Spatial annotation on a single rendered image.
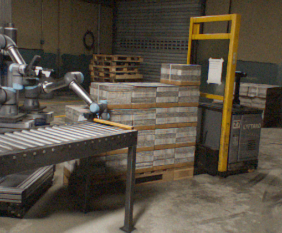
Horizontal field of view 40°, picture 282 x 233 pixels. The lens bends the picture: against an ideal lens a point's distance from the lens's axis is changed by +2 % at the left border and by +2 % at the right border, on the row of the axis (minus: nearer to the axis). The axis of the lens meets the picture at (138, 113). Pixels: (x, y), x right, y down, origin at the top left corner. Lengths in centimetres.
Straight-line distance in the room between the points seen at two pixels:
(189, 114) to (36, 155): 235
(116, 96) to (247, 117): 175
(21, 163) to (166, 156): 223
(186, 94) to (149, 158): 82
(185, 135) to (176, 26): 736
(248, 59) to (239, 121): 579
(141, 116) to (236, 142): 133
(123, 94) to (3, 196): 143
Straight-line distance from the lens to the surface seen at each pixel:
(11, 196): 336
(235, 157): 474
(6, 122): 336
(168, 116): 413
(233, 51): 439
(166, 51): 1157
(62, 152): 246
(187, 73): 423
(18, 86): 304
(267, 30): 1021
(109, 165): 386
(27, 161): 232
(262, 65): 1019
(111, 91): 370
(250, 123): 480
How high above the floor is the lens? 138
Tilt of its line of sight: 9 degrees down
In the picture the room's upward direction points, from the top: 3 degrees clockwise
